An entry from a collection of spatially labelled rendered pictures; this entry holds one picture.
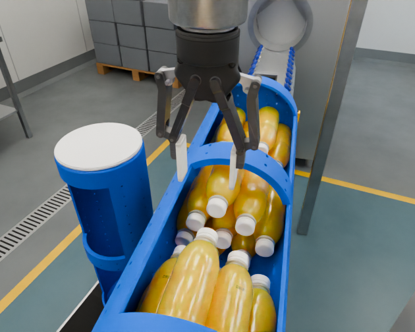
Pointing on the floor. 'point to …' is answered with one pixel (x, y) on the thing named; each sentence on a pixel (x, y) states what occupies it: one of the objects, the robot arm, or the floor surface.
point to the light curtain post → (332, 107)
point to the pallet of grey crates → (132, 36)
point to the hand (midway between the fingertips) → (207, 166)
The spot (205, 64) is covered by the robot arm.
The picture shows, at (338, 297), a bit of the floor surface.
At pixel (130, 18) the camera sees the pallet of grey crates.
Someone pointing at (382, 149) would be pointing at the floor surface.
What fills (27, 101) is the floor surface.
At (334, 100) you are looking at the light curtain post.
